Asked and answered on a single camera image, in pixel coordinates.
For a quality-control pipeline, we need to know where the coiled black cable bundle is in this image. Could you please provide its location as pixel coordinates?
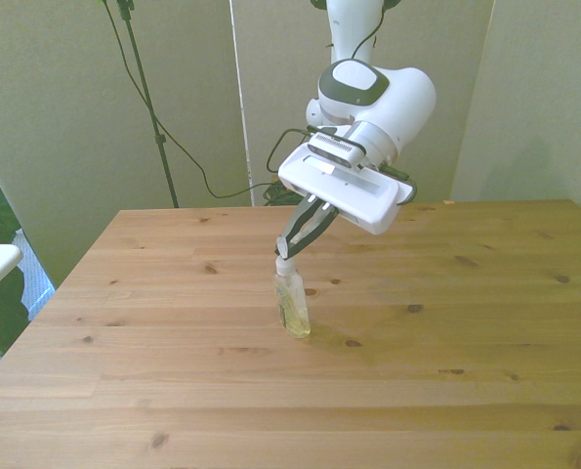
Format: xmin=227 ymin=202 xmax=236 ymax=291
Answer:
xmin=262 ymin=179 xmax=302 ymax=207

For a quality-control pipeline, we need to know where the large white backdrop board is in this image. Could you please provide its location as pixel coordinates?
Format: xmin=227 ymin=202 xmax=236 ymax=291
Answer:
xmin=0 ymin=0 xmax=253 ymax=290

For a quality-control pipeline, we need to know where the clear sanitizer bottle white cap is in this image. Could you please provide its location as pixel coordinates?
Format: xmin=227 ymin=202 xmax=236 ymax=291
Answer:
xmin=272 ymin=256 xmax=312 ymax=340

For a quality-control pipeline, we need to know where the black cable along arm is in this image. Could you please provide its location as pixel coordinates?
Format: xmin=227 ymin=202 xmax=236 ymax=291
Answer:
xmin=350 ymin=0 xmax=402 ymax=59

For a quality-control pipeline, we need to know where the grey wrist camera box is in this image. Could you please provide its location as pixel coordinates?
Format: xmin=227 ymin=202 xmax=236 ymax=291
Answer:
xmin=307 ymin=126 xmax=367 ymax=171

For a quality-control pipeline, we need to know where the black camera stand pole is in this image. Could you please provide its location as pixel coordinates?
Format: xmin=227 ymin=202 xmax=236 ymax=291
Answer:
xmin=116 ymin=0 xmax=181 ymax=209

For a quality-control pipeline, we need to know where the black gripper cable with plug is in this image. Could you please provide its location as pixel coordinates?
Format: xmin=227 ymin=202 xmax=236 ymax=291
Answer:
xmin=380 ymin=161 xmax=419 ymax=204

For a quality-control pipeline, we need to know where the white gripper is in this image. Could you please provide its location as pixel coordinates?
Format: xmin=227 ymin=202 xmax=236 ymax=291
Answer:
xmin=274 ymin=145 xmax=417 ymax=260

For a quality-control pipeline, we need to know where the long black stand cable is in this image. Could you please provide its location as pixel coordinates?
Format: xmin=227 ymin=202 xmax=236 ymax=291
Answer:
xmin=96 ymin=0 xmax=253 ymax=200

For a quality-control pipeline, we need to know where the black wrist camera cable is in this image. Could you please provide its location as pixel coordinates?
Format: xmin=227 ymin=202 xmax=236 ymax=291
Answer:
xmin=266 ymin=126 xmax=320 ymax=173

